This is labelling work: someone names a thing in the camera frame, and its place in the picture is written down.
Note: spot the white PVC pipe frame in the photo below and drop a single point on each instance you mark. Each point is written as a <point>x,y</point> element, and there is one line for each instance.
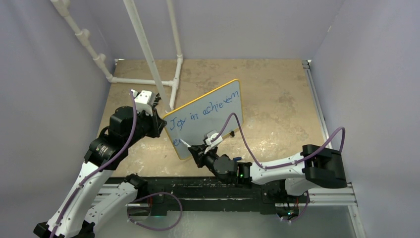
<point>167,89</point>

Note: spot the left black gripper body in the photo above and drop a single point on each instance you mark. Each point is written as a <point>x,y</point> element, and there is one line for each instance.
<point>151,126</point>

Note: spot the yellow framed whiteboard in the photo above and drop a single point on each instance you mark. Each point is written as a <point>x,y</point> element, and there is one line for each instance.
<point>194,120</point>

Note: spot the whiteboard marker pen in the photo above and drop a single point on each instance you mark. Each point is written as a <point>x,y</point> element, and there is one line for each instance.
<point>185,143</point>

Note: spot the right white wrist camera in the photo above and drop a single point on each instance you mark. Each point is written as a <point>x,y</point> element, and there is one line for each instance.
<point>212,140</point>

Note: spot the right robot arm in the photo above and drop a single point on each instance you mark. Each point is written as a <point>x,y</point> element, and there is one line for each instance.
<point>313,166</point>

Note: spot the black handled pliers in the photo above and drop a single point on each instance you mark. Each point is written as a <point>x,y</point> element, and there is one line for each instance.
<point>157,99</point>

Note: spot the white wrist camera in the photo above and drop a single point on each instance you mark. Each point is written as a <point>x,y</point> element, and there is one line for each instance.
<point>144,101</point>
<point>212,140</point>

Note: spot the aluminium table frame rail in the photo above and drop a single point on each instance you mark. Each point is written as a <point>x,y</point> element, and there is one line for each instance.
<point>347,198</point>

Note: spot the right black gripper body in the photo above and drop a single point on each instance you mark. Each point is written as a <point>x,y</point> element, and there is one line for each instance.
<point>209,158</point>

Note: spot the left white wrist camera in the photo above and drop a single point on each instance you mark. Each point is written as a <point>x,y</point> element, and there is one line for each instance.
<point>144,101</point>

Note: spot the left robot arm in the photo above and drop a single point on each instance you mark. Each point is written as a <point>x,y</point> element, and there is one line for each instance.
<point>77,217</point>

